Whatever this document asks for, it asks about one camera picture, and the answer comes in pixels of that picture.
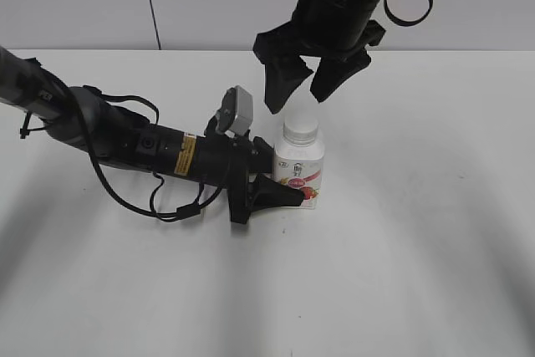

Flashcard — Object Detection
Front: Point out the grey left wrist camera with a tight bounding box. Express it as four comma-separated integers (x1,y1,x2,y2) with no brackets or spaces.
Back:
215,85,253,136

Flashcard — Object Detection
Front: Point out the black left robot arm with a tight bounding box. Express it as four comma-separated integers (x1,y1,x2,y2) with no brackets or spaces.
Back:
1,48,304,224

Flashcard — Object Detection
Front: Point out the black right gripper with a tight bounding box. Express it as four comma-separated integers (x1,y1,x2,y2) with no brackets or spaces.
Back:
253,0,385,114

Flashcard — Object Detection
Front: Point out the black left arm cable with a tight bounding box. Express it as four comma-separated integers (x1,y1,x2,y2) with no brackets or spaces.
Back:
18,89,233,222

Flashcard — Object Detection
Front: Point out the white yogurt drink bottle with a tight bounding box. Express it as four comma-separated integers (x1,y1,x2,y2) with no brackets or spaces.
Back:
273,125,325,209

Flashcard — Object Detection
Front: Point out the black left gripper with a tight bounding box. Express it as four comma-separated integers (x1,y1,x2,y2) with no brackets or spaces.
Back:
194,133,304,224

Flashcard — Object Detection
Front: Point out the white bottle cap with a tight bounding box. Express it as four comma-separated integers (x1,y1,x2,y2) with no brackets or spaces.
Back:
283,112,318,145

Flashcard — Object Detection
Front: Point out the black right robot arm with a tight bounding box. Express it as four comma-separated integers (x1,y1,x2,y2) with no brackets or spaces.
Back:
253,0,385,114

